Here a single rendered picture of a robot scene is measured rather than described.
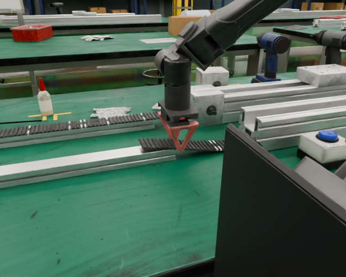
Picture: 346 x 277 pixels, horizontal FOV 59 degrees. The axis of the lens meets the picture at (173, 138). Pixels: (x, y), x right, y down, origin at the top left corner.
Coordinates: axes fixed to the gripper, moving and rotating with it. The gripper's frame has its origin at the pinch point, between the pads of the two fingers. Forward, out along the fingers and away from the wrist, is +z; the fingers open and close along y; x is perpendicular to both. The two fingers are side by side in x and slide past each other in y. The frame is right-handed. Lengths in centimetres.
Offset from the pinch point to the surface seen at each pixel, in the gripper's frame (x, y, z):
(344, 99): -50, 2, -5
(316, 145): -26.9, -14.6, -2.3
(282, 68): -201, 224, 48
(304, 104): -36.9, 2.1, -4.9
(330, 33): -74, 36, -17
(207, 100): -13.8, 13.9, -4.4
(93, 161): 19.6, -2.1, 0.5
